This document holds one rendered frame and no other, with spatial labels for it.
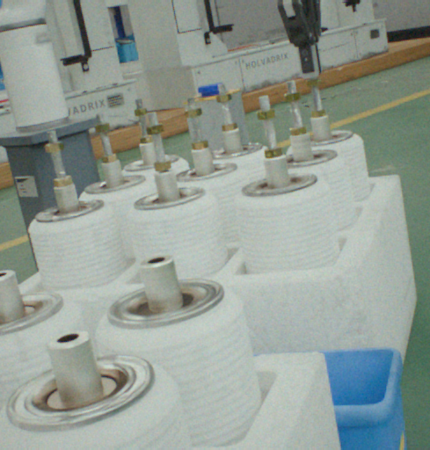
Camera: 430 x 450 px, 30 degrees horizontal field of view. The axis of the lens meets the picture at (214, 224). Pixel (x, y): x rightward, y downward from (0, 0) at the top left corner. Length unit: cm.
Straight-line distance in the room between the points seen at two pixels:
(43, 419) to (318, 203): 44
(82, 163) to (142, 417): 106
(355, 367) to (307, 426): 21
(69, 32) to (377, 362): 279
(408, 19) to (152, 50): 333
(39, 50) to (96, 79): 198
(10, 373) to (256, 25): 731
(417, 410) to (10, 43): 90
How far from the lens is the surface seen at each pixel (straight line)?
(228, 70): 378
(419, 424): 85
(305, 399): 53
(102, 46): 342
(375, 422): 63
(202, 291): 52
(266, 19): 768
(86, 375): 41
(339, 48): 442
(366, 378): 73
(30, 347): 53
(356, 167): 100
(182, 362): 48
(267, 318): 76
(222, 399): 50
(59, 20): 343
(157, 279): 50
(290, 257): 77
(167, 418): 40
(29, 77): 141
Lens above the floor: 41
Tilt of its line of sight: 14 degrees down
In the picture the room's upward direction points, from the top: 11 degrees counter-clockwise
